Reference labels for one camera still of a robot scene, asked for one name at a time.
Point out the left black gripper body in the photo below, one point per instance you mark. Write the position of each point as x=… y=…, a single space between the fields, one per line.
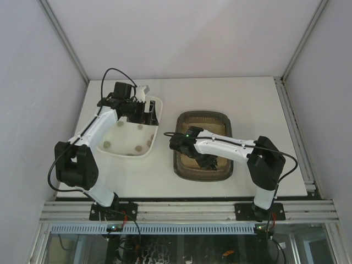
x=148 y=110

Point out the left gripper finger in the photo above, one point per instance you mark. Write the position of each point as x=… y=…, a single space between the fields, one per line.
x=150 y=106
x=150 y=119

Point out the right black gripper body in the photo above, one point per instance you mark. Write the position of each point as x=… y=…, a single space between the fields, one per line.
x=205 y=160

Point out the brown translucent litter box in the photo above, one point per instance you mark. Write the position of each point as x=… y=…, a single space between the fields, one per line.
x=187 y=168

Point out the white plastic tray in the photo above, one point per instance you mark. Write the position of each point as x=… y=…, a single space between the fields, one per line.
x=126 y=138

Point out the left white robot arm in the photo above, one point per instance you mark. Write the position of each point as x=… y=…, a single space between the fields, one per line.
x=75 y=164

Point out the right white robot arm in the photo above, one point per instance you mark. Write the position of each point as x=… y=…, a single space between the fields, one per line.
x=265 y=163

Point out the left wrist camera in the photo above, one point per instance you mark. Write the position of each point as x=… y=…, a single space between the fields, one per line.
x=141 y=92

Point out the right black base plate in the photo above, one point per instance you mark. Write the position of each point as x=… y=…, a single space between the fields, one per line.
x=250 y=212

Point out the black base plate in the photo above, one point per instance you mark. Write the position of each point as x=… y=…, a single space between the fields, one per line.
x=250 y=212
x=117 y=212

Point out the grey slotted cable duct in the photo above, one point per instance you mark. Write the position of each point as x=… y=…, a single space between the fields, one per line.
x=153 y=229

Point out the right aluminium side rail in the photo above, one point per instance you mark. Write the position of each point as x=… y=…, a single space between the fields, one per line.
x=308 y=174

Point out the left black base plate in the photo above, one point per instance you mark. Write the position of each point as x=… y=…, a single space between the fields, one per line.
x=117 y=212

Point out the aluminium mounting rail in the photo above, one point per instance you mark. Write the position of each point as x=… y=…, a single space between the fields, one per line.
x=313 y=211

